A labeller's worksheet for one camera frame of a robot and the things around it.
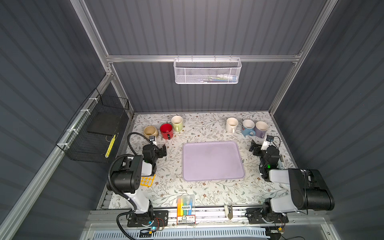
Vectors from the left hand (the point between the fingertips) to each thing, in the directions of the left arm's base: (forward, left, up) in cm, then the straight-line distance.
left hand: (156, 145), depth 97 cm
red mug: (+12, -6, 0) cm, 14 cm away
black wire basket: (-8, +28, +23) cm, 37 cm away
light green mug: (+18, -14, +2) cm, 23 cm away
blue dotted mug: (+6, -62, +6) cm, 62 cm away
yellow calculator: (-22, +3, -3) cm, 23 cm away
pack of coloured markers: (-40, -19, -4) cm, 44 cm away
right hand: (-7, -67, +8) cm, 68 cm away
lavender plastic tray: (-11, -37, -3) cm, 38 cm away
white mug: (+15, -53, +3) cm, 55 cm away
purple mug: (+11, -74, 0) cm, 75 cm away
